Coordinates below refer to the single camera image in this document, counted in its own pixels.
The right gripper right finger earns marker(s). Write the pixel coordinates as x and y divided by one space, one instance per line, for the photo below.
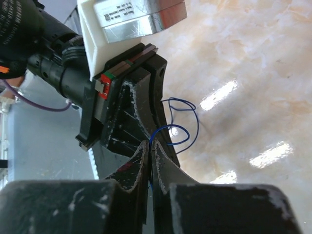
179 205

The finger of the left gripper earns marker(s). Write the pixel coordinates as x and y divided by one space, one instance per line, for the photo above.
132 120
161 102

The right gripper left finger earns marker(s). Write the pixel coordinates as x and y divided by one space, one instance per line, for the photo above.
128 199

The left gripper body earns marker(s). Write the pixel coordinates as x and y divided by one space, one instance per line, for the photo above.
100 95

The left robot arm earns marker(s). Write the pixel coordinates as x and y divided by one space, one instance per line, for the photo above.
32 40

